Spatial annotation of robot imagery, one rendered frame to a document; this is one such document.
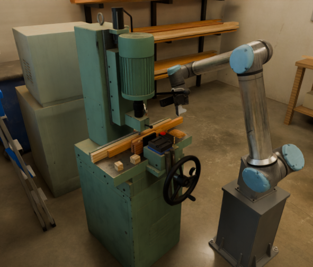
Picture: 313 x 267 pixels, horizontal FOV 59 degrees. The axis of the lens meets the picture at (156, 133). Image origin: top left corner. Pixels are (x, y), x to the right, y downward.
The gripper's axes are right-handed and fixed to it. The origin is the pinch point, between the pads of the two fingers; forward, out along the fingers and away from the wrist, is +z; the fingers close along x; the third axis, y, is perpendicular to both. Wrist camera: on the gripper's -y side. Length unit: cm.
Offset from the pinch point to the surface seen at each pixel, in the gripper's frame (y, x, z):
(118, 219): -47, 62, 5
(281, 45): 145, 0, -308
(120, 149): -33.5, 17.9, 7.3
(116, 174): -32.4, 24.5, 25.6
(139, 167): -23.3, 26.9, 16.0
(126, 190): -33, 39, 16
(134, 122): -24.1, 6.2, 0.3
